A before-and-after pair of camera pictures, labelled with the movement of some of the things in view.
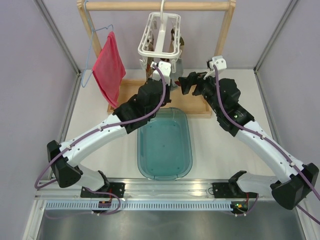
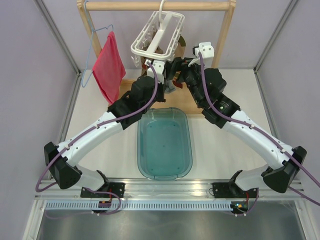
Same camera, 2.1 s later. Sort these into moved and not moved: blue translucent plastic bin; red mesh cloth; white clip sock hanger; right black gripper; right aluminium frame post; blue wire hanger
Moved: right black gripper; white clip sock hanger
Not moved: blue wire hanger; blue translucent plastic bin; red mesh cloth; right aluminium frame post
